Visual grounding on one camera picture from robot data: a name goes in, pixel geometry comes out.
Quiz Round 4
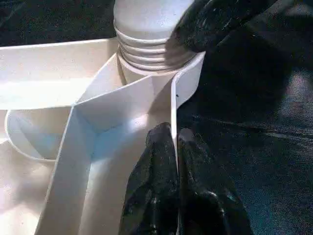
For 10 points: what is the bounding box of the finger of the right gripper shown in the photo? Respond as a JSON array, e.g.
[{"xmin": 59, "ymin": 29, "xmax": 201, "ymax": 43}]
[{"xmin": 169, "ymin": 0, "xmax": 277, "ymax": 53}]

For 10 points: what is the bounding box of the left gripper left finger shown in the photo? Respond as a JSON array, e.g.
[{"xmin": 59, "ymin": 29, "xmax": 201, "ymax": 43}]
[{"xmin": 119, "ymin": 122, "xmax": 180, "ymax": 235}]

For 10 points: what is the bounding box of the white plastic table leg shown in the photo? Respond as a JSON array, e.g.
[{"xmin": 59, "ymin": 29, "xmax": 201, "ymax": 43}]
[{"xmin": 113, "ymin": 0, "xmax": 197, "ymax": 72}]

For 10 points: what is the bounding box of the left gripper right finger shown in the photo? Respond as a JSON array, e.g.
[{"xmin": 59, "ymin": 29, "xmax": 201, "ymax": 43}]
[{"xmin": 177, "ymin": 128, "xmax": 255, "ymax": 235}]

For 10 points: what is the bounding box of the white plastic table top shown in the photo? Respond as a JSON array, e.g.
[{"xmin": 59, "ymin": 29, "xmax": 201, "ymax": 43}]
[{"xmin": 0, "ymin": 38, "xmax": 206, "ymax": 235}]

